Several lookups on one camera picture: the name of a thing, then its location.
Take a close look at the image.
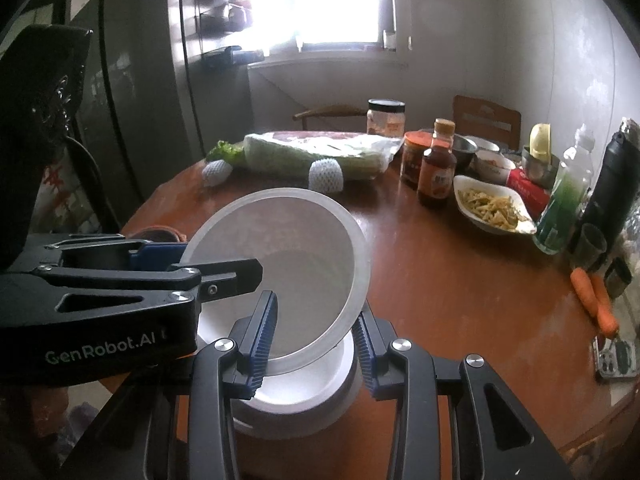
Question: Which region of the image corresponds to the dark refrigerator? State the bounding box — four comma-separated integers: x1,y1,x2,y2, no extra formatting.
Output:
70,0,254,224

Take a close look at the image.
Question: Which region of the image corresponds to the red chili sauce jar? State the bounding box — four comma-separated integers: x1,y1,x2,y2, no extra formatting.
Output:
399,130,432,188

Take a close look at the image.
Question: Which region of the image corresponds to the wrapped napa cabbage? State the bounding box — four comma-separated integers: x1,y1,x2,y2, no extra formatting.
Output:
243,131,401,181

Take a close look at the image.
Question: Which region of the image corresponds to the dark metal bowl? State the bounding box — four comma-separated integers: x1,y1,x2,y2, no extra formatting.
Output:
452,133,477,174

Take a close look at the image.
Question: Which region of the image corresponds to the green leafy lettuce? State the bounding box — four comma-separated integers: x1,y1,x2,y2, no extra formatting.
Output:
205,141,246,167

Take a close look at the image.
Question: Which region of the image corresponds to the white dish with food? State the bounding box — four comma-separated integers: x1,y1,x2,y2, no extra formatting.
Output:
454,176,537,236

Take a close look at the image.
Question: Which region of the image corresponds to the red box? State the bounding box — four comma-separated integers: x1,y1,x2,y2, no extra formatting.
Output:
506,168,550,221

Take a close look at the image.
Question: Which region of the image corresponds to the left foam-netted fruit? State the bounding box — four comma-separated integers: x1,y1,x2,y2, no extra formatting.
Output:
202,159,233,188

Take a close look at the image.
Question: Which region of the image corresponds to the curved wooden armchair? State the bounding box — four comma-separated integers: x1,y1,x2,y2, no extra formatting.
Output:
292,104,368,131

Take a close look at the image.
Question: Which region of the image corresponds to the white bowl red pattern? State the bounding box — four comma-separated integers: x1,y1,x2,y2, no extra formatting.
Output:
181,188,371,376

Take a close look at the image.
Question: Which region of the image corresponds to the red-brown plastic plate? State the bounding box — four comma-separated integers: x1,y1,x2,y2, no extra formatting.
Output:
127,226,188,243

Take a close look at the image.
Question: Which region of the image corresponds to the brown sauce bottle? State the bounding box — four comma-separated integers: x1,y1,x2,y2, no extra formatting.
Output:
416,118,457,208

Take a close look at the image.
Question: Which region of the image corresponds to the right foam-netted fruit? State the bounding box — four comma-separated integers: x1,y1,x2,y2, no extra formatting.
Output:
308,158,344,194

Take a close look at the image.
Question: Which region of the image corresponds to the small dark glass cup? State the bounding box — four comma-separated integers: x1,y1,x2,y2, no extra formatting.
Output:
570,222,608,271

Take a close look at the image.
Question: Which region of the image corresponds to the window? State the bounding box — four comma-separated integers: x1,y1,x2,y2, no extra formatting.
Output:
247,0,397,55

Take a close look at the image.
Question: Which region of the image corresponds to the black thermos flask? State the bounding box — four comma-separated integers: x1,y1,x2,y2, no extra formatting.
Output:
582,119,640,249

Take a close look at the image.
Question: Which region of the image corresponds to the clear jar black lid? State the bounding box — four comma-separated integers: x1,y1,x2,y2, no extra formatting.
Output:
367,99,406,138

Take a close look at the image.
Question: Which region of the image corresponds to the small steel bowl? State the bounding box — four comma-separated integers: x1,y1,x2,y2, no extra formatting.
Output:
522,146,560,191

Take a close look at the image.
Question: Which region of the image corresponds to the yellow cup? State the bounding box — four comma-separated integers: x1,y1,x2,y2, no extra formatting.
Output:
528,124,552,164

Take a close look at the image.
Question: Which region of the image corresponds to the orange carrot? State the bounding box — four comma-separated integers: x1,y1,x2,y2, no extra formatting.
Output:
589,274,620,339
570,268,600,318

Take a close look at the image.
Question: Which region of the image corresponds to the foam-netted fruit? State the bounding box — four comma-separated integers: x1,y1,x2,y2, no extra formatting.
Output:
308,158,344,194
202,159,233,188

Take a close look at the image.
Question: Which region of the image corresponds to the green liquid plastic bottle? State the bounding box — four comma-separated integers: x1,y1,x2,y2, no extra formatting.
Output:
533,124,596,255

